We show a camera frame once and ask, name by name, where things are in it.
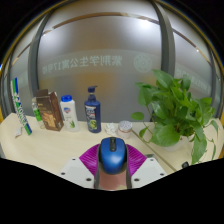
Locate green potted plant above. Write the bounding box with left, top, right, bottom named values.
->
left=130, top=69, right=220, bottom=165

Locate dark blue pump bottle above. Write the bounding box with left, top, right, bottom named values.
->
left=83, top=85, right=102, bottom=134

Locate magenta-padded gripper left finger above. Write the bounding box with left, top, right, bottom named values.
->
left=59, top=143, right=101, bottom=190

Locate blue computer mouse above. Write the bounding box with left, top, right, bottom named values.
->
left=97, top=136, right=129, bottom=176

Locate brown cracker box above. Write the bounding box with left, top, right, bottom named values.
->
left=35, top=88, right=65, bottom=132

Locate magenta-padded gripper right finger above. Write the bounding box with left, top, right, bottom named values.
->
left=125, top=143, right=167, bottom=190

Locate crumpled white wrapper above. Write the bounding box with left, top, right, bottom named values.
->
left=104, top=122, right=119, bottom=136

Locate white bottle with blue cap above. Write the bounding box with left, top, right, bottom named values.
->
left=59, top=94, right=81, bottom=133

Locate pastel floral mouse pad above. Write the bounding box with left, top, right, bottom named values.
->
left=99, top=171, right=128, bottom=191

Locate clear bottle with green label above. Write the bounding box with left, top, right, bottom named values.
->
left=31, top=97, right=46, bottom=130

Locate white green shuttlecock tube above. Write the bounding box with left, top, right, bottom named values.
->
left=10, top=77, right=33, bottom=136

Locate small white jar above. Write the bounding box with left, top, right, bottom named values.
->
left=117, top=120, right=134, bottom=140

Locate small white packet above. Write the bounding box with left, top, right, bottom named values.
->
left=14, top=126, right=24, bottom=139

